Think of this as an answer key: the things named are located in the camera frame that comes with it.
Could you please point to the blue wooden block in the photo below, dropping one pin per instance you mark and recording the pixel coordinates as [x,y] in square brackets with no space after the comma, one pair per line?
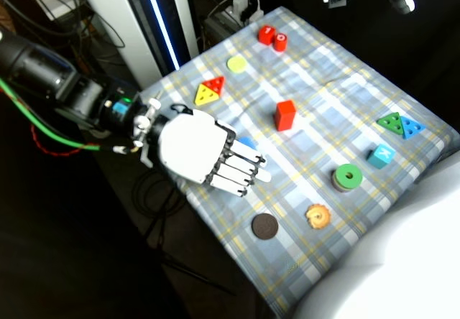
[248,142]

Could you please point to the red rectangular block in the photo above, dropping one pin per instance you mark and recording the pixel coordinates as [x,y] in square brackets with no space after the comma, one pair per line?
[285,116]

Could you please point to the yellow triangle block with holes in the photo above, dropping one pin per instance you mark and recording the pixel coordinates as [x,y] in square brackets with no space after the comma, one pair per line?
[207,100]

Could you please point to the red triangle block with holes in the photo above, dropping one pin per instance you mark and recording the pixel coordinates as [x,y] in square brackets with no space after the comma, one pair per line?
[221,89]

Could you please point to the green triangle block with holes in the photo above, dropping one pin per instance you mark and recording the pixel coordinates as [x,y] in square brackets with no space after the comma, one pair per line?
[383,122]

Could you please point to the blue triangle block with holes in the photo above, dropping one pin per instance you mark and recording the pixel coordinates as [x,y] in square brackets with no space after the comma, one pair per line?
[420,128]

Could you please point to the light green sandwich cookie toy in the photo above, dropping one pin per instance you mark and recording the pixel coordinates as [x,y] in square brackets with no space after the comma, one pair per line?
[236,64]

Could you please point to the blue plaid cloth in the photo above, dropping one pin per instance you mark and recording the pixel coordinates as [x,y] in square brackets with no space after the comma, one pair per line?
[287,175]

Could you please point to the dark brown sandwich cookie toy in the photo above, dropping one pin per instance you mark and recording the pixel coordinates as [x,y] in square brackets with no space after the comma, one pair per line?
[265,226]

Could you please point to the grey electrical box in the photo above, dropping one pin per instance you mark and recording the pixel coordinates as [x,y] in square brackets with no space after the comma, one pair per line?
[219,28]

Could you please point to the red cylinder letter Q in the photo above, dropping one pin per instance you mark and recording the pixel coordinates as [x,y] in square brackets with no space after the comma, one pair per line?
[280,43]

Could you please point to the red cube number 1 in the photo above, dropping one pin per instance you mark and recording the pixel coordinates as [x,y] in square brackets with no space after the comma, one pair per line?
[266,36]

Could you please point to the white column with blue strip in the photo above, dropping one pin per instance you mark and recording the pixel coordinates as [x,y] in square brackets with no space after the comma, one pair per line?
[118,17]

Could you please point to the flower shaped biscuit toy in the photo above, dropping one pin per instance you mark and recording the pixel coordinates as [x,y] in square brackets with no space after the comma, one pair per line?
[318,218]

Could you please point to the white power adapter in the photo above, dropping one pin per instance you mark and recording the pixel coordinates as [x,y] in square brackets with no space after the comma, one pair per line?
[240,3]

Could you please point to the teal letter K cube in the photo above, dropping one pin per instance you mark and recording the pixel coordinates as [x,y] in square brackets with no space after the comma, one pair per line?
[379,159]

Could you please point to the white robot body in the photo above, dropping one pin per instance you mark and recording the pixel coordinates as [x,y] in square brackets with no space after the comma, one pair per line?
[395,261]

